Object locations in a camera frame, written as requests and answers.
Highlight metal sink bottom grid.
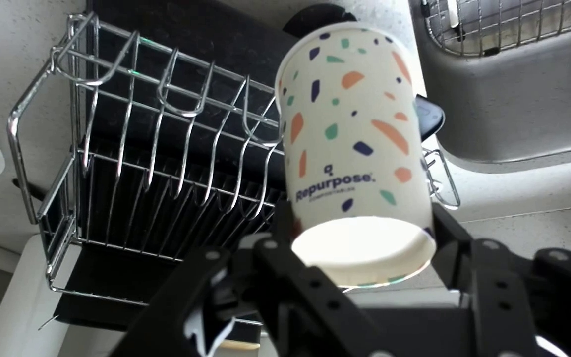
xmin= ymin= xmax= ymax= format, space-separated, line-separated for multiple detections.
xmin=418 ymin=0 xmax=571 ymax=60

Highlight black drain tray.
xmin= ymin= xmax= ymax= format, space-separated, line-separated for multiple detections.
xmin=54 ymin=0 xmax=448 ymax=334

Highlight grey kitchen sink basin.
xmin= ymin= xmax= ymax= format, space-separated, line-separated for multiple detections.
xmin=408 ymin=0 xmax=571 ymax=167

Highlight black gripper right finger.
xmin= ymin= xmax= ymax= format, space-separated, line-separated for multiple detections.
xmin=424 ymin=203 xmax=571 ymax=357

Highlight white paper cup coloured spots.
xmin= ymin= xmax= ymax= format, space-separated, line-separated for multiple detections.
xmin=274 ymin=22 xmax=440 ymax=290

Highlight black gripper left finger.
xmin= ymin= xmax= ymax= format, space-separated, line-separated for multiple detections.
xmin=109 ymin=199 xmax=383 ymax=357

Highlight chrome wire dish rack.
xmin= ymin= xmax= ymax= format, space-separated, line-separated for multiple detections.
xmin=6 ymin=10 xmax=464 ymax=294

